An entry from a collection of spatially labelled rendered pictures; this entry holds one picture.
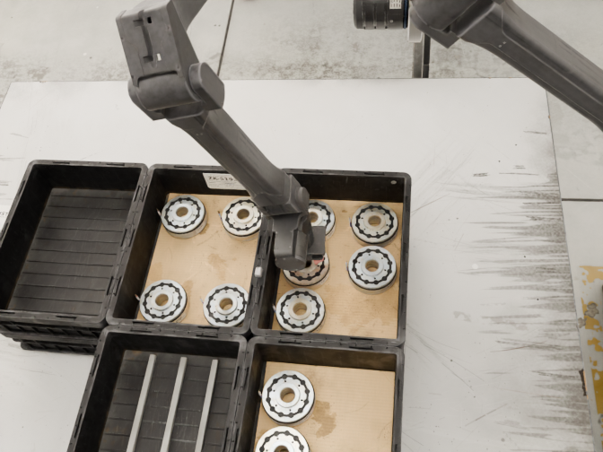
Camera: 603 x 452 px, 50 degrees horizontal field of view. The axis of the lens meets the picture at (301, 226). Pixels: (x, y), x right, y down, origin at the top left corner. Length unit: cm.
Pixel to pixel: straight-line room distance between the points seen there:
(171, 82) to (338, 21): 233
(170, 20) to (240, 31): 234
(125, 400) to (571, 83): 101
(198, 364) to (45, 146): 90
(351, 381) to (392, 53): 193
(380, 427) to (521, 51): 76
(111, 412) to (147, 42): 81
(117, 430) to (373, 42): 215
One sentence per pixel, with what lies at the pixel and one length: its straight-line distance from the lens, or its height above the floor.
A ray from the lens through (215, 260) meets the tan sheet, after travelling 148.
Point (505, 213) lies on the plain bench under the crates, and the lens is 167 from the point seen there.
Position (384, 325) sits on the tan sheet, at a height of 83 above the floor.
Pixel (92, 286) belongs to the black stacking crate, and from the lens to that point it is 154.
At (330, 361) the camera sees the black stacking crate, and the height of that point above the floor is 85.
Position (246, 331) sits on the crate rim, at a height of 93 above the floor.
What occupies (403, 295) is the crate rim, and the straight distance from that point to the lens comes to 130.
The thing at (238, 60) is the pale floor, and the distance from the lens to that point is 305.
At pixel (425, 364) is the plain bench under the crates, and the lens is 148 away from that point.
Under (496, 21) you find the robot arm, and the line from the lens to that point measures 82.
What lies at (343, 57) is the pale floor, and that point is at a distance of 298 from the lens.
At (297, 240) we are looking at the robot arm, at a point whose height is 107.
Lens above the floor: 210
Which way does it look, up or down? 59 degrees down
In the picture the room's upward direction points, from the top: 12 degrees counter-clockwise
